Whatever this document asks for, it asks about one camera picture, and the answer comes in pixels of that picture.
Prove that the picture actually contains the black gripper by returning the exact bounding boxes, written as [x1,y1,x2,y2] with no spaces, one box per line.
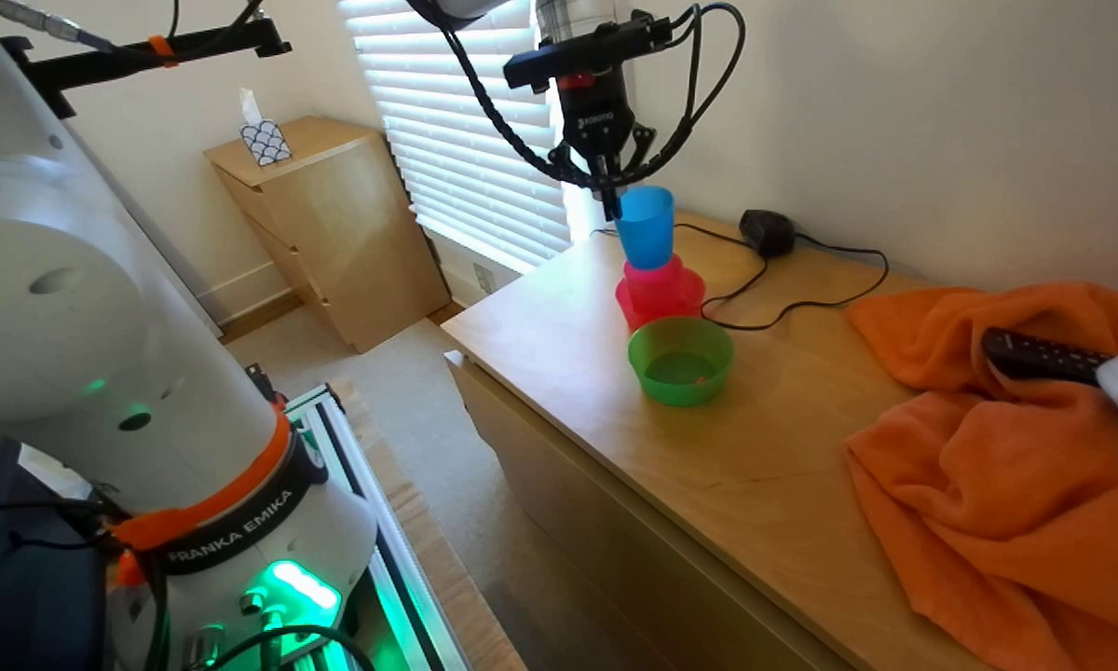
[558,67,641,222]

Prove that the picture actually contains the blue cup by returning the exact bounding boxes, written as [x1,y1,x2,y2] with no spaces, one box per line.
[610,183,679,272]

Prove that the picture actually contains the pink cup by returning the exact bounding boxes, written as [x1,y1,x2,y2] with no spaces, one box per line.
[620,255,689,297]

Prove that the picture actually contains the red plastic cup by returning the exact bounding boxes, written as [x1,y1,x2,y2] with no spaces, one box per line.
[616,265,707,334]

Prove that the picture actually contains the green bowl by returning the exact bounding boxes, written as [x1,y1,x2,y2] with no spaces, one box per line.
[625,316,736,411]

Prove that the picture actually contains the white window blinds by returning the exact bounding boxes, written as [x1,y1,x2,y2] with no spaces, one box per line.
[337,0,575,276]

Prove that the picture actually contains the black power adapter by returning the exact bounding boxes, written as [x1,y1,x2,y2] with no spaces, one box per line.
[736,204,799,261]

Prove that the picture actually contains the small wooden cabinet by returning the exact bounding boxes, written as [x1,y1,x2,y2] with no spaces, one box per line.
[202,117,459,354]

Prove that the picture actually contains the patterned tissue box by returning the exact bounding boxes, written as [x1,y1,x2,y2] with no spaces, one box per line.
[235,87,297,173]

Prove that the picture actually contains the light wood dresser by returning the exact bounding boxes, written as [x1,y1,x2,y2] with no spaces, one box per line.
[438,210,1118,671]

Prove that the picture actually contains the black remote control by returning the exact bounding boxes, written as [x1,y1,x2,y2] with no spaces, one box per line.
[979,324,1112,388]

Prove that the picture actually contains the orange cloth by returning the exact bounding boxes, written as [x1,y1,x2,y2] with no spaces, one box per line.
[843,281,1118,671]

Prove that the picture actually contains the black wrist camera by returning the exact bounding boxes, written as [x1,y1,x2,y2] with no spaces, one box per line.
[500,11,679,93]

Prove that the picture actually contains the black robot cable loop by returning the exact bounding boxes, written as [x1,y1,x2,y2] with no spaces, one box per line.
[438,0,754,193]

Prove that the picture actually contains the black adapter cable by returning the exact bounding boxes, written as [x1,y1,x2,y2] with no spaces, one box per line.
[676,221,894,334]

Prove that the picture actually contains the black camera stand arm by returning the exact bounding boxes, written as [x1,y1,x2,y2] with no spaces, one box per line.
[0,11,296,122]

